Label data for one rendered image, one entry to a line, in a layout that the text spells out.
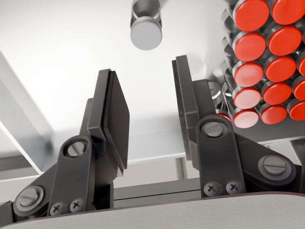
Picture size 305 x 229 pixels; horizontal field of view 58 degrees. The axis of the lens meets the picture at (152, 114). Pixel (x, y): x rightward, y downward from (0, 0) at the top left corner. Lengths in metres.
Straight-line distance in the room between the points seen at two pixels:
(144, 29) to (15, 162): 0.24
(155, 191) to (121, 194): 0.15
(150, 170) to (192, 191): 0.76
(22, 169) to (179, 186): 0.90
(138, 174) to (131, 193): 0.72
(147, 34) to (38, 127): 0.18
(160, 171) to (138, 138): 1.61
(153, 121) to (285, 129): 0.13
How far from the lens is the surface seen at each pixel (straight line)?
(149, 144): 0.29
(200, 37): 0.24
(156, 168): 1.87
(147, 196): 1.19
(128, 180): 1.98
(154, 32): 0.18
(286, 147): 0.31
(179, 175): 1.24
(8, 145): 0.36
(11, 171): 0.36
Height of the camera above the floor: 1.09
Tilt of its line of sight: 47 degrees down
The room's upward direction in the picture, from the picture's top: 178 degrees clockwise
